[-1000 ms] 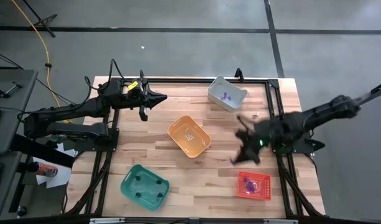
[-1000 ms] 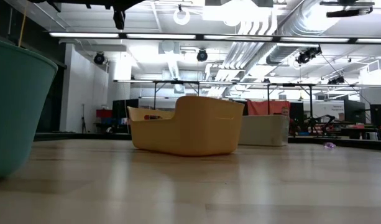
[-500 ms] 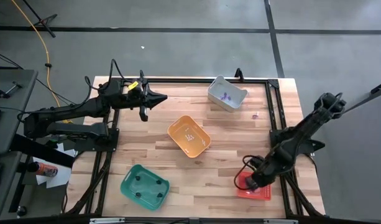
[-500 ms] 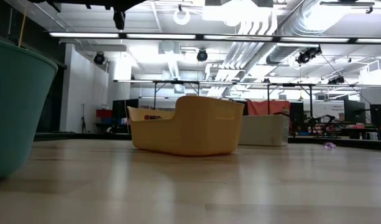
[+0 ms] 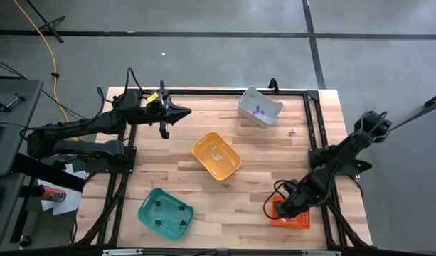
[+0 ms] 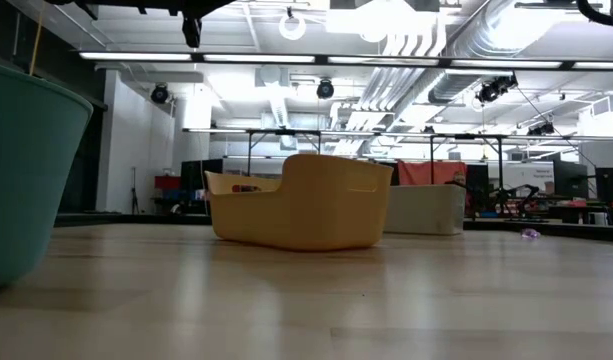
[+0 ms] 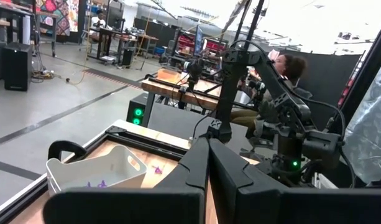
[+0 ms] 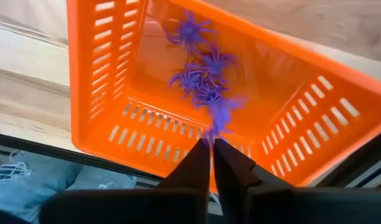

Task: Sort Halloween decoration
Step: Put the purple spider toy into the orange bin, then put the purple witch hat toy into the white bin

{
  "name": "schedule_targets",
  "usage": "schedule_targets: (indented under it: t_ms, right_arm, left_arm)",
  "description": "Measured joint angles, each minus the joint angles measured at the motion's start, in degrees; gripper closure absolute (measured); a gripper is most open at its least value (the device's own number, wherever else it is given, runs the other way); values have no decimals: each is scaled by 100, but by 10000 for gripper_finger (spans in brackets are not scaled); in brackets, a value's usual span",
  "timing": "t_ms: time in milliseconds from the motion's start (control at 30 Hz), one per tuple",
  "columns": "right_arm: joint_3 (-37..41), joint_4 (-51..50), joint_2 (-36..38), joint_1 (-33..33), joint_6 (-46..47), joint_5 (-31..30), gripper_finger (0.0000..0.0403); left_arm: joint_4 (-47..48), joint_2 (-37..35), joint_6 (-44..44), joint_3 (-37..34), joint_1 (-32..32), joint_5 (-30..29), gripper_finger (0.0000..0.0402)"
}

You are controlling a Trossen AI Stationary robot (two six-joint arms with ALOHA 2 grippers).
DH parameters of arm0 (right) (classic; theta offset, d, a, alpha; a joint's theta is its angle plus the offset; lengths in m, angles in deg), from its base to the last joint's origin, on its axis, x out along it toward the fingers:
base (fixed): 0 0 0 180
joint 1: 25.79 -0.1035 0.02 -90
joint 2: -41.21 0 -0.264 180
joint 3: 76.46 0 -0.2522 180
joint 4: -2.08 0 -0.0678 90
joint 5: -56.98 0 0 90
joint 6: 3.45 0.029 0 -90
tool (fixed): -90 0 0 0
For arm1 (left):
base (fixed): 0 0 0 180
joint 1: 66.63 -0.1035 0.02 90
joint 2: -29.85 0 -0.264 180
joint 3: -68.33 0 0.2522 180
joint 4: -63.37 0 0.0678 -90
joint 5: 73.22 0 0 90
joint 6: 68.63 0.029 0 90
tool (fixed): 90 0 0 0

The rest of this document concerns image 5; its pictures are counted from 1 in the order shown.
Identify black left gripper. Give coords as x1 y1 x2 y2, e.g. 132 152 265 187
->
146 90 193 139

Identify white plastic bin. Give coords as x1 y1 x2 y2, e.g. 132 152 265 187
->
237 85 285 129

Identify red perforated basket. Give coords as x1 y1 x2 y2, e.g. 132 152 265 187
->
270 195 311 230

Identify silver aluminium extrusion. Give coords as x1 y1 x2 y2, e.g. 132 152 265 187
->
301 250 342 256
102 248 144 256

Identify orange plastic bin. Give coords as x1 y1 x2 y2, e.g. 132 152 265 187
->
191 131 243 181

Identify green plastic bin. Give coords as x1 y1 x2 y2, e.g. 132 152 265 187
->
137 187 195 242

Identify white paper sheets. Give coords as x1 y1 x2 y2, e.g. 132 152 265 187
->
37 161 89 217

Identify grey desk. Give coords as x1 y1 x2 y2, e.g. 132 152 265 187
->
0 78 44 252

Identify black tripod stand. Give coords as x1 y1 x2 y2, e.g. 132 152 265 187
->
25 0 67 44

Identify black stand leg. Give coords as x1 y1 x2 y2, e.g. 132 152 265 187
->
381 90 436 137

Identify black aluminium table frame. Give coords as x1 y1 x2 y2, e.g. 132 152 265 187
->
74 87 374 250

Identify yellow floor cable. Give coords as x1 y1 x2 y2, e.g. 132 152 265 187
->
12 0 83 142

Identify metal clamp handle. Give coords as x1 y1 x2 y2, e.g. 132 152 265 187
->
6 92 26 110

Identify black floor cable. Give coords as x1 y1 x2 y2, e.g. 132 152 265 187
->
0 56 101 138

